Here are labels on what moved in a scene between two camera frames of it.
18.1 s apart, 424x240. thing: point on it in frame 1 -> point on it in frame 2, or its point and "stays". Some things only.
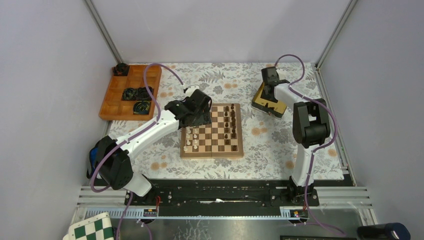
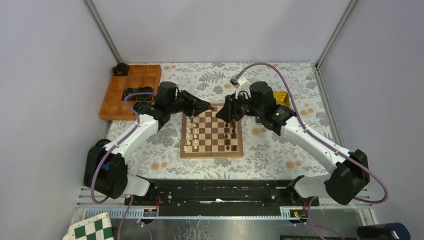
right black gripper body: [267, 97] -> [245, 107]
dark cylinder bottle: [396, 231] stays
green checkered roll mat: [100, 228] stays
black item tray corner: [120, 69] stays
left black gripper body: [201, 118] -> [183, 103]
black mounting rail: [217, 198] stays
